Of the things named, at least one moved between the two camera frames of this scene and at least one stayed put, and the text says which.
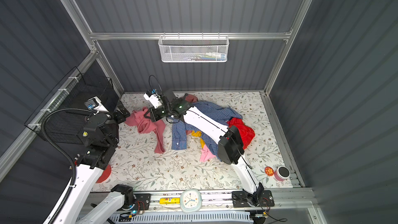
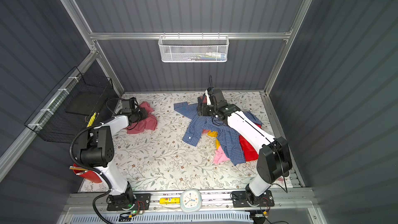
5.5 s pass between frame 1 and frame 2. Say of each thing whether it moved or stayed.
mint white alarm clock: stayed
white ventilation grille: stayed
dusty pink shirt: moved
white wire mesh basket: stayed
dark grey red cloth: moved
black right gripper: moved
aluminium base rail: stayed
